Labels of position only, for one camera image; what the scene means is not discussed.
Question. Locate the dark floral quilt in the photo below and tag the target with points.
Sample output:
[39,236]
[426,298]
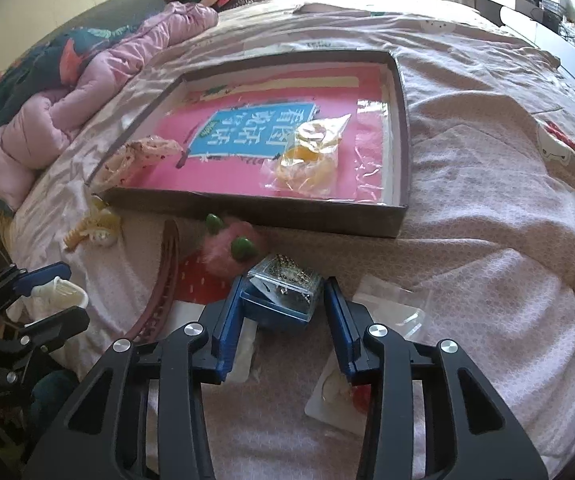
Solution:
[22,75]

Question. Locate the pink quilt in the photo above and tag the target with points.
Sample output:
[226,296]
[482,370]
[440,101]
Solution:
[32,135]

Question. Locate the dark cardboard box tray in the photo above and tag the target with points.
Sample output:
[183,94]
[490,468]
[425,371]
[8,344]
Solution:
[267,215]

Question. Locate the blue jewellery box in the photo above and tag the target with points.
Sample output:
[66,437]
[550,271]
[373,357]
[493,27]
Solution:
[282,305]

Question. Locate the white dresser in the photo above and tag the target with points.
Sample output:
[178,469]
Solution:
[547,35]

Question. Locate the beige folded blanket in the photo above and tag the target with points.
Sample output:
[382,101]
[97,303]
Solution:
[327,7]

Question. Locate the cream floral scrunchie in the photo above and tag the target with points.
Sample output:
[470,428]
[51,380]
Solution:
[142,152]

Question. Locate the yellow hair claw clip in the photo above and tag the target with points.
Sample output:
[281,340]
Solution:
[92,227]

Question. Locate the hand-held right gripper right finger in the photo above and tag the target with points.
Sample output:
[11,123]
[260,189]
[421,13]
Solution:
[340,330]

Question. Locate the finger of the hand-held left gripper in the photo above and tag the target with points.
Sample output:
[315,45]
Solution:
[42,277]
[55,324]

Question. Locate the red earrings packet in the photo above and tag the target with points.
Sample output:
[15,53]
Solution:
[330,400]

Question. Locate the dark red hair clip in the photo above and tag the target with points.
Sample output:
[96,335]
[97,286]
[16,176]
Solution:
[167,270]

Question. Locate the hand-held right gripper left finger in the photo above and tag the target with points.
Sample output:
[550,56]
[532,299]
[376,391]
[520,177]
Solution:
[227,327]

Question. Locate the white hair clip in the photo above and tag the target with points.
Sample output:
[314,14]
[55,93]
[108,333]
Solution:
[65,292]

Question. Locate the bag of yellow bangles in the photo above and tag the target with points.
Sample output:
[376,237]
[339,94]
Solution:
[302,170]

